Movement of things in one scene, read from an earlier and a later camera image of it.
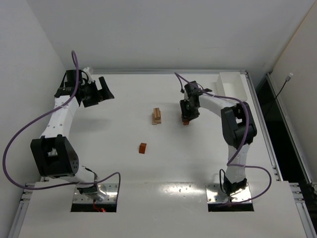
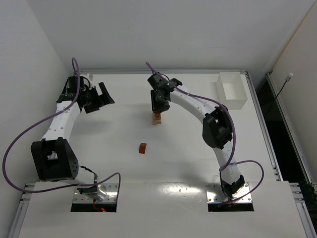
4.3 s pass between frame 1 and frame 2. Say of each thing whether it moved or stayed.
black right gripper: moved
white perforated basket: stayed
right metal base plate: stayed
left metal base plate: stayed
